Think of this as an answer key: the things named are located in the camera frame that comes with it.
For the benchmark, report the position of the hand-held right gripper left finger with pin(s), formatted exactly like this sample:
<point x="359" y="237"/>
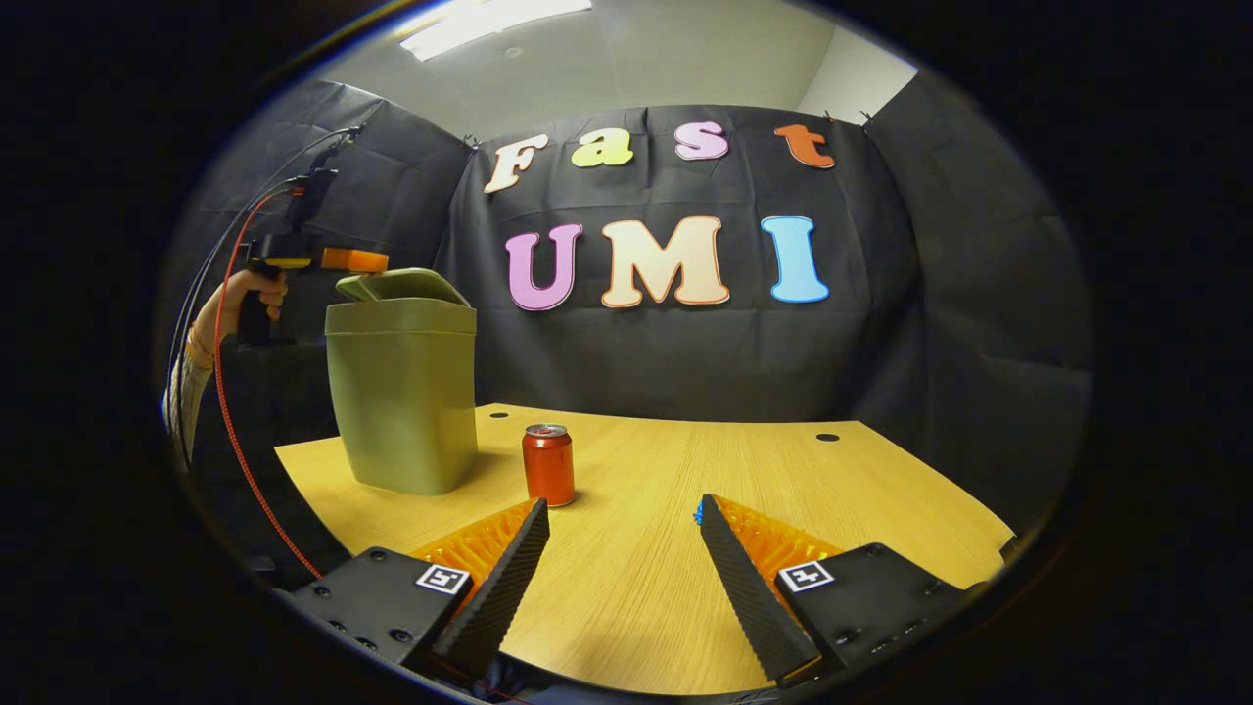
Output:
<point x="509" y="578"/>

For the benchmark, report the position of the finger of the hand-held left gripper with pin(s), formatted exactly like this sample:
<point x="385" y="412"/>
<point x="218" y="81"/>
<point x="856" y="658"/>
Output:
<point x="354" y="260"/>

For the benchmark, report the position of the green desktop garbage bin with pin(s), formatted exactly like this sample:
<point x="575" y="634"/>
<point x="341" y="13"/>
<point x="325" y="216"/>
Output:
<point x="401" y="401"/>

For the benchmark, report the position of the red pop can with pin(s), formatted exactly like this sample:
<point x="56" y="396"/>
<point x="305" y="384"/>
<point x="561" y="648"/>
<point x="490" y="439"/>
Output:
<point x="548" y="470"/>

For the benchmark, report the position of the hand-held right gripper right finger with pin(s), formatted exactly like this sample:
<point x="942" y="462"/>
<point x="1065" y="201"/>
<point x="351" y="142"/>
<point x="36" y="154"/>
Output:
<point x="749" y="587"/>

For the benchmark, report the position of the wooden desktop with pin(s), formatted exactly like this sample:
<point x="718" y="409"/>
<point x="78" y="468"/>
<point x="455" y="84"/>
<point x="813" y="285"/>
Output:
<point x="636" y="587"/>

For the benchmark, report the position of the black backdrop cloth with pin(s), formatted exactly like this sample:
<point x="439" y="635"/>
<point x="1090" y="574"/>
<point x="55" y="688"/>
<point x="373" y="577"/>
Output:
<point x="930" y="323"/>

